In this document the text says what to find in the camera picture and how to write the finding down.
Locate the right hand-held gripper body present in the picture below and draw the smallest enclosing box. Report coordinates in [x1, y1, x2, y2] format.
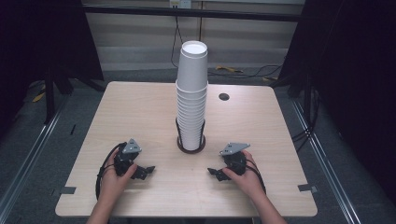
[219, 142, 251, 175]

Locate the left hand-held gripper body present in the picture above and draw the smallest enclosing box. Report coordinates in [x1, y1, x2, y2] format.
[113, 138, 143, 177]

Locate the black wire cup holder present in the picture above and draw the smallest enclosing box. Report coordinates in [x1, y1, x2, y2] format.
[175, 117, 207, 155]

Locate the stack of white paper cups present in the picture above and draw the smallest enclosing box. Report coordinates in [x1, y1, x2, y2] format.
[175, 81, 209, 152]

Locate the white disposable paper cup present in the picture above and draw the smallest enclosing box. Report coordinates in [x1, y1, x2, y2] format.
[176, 40, 209, 92]

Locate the person's right hand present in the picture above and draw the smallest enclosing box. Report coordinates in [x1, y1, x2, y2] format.
[221, 149, 266, 202]

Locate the person's left hand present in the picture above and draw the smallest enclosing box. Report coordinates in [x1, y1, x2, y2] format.
[98, 148, 139, 203]

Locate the yellow floor tape piece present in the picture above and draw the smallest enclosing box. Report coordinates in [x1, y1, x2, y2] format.
[215, 64, 244, 75]

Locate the black metal stand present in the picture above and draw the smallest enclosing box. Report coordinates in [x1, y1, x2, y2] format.
[43, 68, 58, 126]

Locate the black horizontal metal bar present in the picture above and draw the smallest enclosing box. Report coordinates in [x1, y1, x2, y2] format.
[81, 4, 308, 23]

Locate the black curtain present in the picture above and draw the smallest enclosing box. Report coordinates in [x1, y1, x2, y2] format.
[276, 0, 396, 204]
[0, 0, 105, 138]

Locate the right hand-held gripper black cable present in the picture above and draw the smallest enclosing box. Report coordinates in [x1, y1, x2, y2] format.
[245, 158, 267, 196]

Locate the hand-held gripper black cable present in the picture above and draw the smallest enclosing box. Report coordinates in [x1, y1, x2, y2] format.
[245, 158, 267, 196]
[94, 142, 128, 201]

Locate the left hand-held gripper black cable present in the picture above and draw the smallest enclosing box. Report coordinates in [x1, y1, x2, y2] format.
[94, 142, 128, 201]

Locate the bundle of black cables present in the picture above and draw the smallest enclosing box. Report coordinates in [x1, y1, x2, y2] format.
[290, 90, 322, 153]

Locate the black floor cable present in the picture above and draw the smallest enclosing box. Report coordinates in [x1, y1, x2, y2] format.
[206, 63, 283, 79]

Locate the metal floor rail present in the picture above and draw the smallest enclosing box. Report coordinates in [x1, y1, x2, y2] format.
[0, 94, 68, 220]
[290, 99, 362, 224]

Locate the thin black hanging cable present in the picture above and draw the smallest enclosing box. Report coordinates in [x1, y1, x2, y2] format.
[169, 15, 185, 70]

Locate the white wall outlet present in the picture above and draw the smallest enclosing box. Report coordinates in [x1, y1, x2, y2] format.
[168, 0, 192, 9]

